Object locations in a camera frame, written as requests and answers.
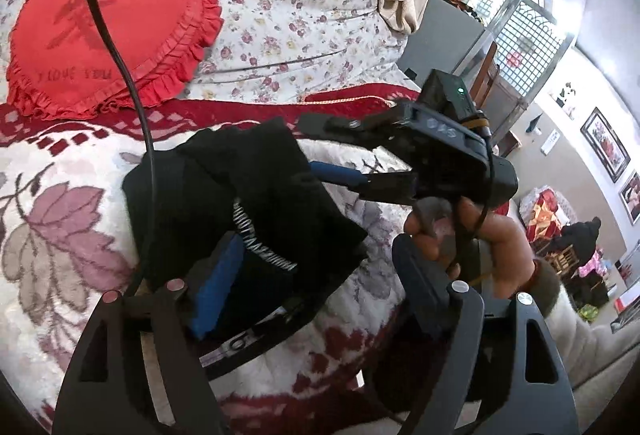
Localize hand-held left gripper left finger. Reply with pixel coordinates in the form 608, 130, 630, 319
55, 232, 246, 435

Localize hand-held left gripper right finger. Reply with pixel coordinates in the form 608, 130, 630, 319
391, 232, 581, 435

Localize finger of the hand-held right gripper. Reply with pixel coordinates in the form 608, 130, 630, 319
298, 101, 416, 151
306, 160, 420, 205

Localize black pants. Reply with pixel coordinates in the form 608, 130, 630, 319
121, 118, 370, 381

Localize person's right forearm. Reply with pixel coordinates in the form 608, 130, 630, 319
530, 257, 640, 391

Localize person's right hand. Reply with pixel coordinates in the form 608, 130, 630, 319
403, 196, 538, 301

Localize brown wooden chair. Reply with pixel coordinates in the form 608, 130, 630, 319
471, 40, 502, 116

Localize red patterned cloth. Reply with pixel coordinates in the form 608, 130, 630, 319
520, 188, 576, 241

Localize grey cabinet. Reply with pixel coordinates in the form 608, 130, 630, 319
402, 0, 488, 91

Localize lattice window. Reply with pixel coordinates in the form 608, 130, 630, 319
470, 0, 576, 98

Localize dark clothing pile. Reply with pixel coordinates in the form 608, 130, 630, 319
564, 216, 602, 268

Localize red and white fleece blanket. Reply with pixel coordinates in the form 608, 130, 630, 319
0, 82, 501, 435

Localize red heart-shaped frilled pillow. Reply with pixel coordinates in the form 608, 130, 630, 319
6, 0, 224, 121

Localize framed wall picture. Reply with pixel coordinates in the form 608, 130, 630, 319
580, 108, 632, 183
618, 170, 640, 226

